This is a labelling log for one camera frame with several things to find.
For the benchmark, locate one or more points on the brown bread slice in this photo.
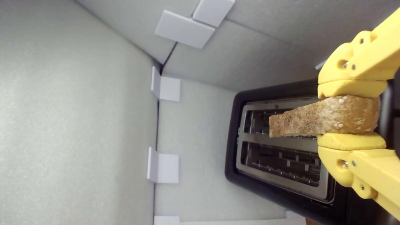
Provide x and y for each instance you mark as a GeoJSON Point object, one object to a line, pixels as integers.
{"type": "Point", "coordinates": [328, 118]}

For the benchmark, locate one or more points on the white wall clip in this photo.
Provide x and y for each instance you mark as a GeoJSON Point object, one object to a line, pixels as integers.
{"type": "Point", "coordinates": [168, 167]}
{"type": "Point", "coordinates": [184, 29]}
{"type": "Point", "coordinates": [167, 220]}
{"type": "Point", "coordinates": [170, 89]}

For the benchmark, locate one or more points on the black two-slot toaster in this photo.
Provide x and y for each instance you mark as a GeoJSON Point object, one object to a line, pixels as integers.
{"type": "Point", "coordinates": [359, 212]}

